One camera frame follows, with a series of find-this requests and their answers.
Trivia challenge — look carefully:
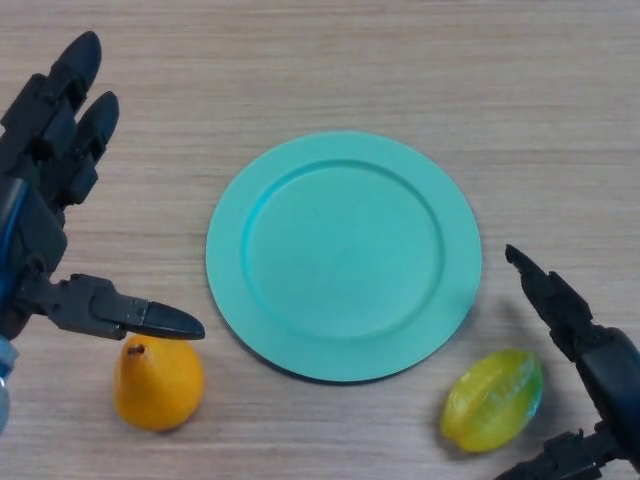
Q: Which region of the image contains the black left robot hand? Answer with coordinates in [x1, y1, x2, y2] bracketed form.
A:
[0, 30, 207, 342]

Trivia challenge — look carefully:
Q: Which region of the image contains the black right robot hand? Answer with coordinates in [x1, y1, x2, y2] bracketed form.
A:
[492, 243, 640, 480]

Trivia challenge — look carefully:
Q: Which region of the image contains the yellow green starfruit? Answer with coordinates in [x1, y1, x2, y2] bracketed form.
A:
[439, 348, 544, 454]

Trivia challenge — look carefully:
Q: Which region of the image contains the teal round plate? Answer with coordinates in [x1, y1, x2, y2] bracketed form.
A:
[205, 130, 482, 385]

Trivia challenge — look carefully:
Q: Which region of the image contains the orange yellow pear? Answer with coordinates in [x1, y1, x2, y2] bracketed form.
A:
[113, 335, 206, 432]

